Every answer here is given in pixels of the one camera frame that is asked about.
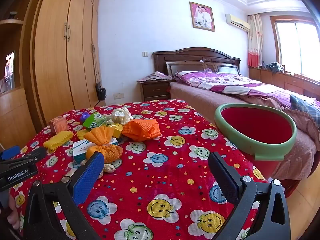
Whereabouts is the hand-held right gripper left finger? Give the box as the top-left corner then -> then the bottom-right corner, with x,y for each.
24,152 -> 104,240

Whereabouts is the bed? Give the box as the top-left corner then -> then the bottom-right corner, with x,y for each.
170,70 -> 320,198

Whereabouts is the pile of pink clothes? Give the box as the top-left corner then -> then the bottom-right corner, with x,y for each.
139,71 -> 172,82

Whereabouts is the white medicine box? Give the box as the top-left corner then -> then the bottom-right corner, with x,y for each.
72,139 -> 119,165

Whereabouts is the yellow ridged sponge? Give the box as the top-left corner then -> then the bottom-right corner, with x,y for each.
76,129 -> 90,140
43,131 -> 73,153

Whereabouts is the dark wooden nightstand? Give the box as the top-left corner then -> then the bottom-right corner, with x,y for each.
137,76 -> 173,102

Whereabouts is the orange mesh cloth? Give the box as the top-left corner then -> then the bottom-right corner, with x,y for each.
121,119 -> 162,142

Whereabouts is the crumpled white paper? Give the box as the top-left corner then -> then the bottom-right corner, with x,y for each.
106,107 -> 134,125

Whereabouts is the standing photo frame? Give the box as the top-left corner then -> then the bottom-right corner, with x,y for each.
0,51 -> 16,93

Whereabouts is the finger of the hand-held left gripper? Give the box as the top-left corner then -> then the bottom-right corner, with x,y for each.
11,147 -> 48,165
0,145 -> 20,161

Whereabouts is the window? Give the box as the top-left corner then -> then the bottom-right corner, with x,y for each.
270,15 -> 320,83

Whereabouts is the framed wall photo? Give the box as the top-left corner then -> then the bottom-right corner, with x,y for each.
189,2 -> 216,32

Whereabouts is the person's left hand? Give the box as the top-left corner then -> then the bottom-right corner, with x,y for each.
7,195 -> 22,230

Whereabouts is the wall air conditioner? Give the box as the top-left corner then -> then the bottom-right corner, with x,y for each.
225,14 -> 250,32

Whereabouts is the wooden wardrobe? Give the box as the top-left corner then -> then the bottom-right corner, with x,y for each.
21,0 -> 105,130

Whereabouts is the tied orange mesh bag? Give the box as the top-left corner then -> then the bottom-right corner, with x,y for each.
83,126 -> 123,161

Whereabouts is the flat yellow sponge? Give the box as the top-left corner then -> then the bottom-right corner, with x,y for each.
109,122 -> 125,138

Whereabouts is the red smiley flower tablecloth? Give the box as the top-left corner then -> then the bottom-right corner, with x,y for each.
0,99 -> 269,240

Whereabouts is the black hanging bag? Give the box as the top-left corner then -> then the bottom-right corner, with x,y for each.
92,45 -> 107,101

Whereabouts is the small orange-brown box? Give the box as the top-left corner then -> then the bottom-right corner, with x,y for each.
49,117 -> 69,135

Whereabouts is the purple patchwork quilt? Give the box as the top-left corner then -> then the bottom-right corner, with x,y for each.
174,69 -> 320,110

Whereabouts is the low wooden window cabinet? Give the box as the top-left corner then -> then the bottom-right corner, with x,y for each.
249,66 -> 320,103

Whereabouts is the dark clothes heap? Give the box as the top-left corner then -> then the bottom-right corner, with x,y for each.
265,62 -> 285,73

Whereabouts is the green snack packet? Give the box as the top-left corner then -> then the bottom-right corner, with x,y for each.
82,112 -> 108,130

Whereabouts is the patterned curtain with red hem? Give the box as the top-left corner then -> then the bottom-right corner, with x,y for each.
247,14 -> 264,68

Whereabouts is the blue plaid pillow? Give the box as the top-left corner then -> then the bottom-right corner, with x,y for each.
290,94 -> 320,128

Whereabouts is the red bin with green rim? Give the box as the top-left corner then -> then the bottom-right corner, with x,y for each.
214,103 -> 297,180

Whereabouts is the dark wooden headboard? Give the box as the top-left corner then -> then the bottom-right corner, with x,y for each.
152,47 -> 241,80

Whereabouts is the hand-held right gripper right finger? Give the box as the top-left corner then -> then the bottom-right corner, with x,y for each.
208,152 -> 292,240

